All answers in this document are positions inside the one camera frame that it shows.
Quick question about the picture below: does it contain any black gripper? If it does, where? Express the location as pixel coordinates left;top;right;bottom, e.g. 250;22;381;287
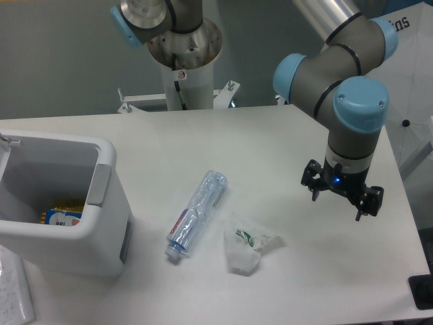
301;156;384;221

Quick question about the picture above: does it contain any white paper notebook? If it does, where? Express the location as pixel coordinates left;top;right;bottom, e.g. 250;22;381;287
1;246;35;324

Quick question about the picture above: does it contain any black cable on pedestal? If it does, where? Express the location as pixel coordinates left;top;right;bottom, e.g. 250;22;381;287
170;52;188;111

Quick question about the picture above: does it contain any crushed clear plastic bottle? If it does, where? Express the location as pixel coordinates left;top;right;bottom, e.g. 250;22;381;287
165;170;229;264

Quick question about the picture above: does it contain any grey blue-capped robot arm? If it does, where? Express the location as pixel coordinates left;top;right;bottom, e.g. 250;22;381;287
110;1;398;216

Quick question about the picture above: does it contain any clear plastic wrapper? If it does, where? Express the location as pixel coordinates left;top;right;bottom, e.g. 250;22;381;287
224;212;286;276

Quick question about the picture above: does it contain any white metal base bracket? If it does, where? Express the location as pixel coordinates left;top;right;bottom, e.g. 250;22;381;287
118;80;240;113

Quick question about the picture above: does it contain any white trash can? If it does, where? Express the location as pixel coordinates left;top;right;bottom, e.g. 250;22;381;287
1;129;133;276

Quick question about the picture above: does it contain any white Superior umbrella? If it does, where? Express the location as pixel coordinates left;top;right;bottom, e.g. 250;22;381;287
375;0;433;183

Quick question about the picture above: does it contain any black device at edge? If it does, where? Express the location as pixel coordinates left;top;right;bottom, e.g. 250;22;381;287
408;274;432;310

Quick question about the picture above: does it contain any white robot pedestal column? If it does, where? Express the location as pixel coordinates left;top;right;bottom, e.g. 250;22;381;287
147;18;223;98

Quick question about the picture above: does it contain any blue yellow snack package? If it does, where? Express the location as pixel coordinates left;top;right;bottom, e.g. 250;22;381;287
39;199;85;227

